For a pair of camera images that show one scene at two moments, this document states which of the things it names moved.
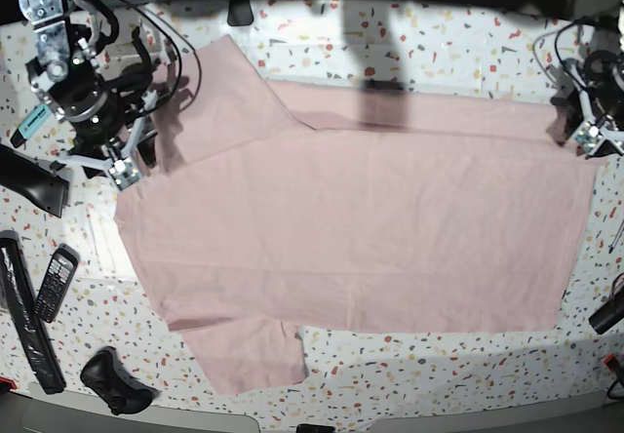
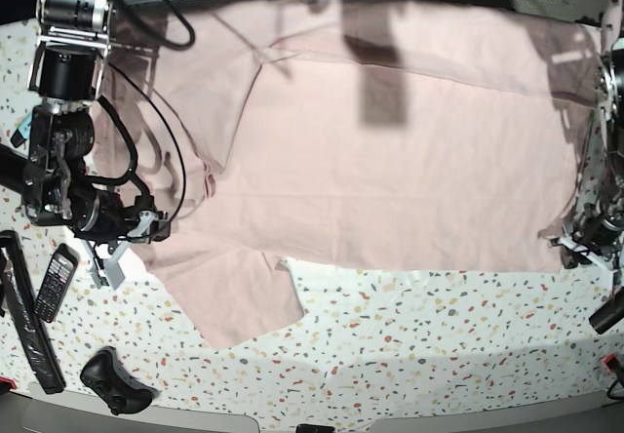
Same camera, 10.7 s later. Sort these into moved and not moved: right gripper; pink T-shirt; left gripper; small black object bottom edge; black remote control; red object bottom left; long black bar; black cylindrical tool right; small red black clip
Moved: pink T-shirt; left gripper; right gripper
Not moved: small black object bottom edge; small red black clip; red object bottom left; black remote control; black cylindrical tool right; long black bar
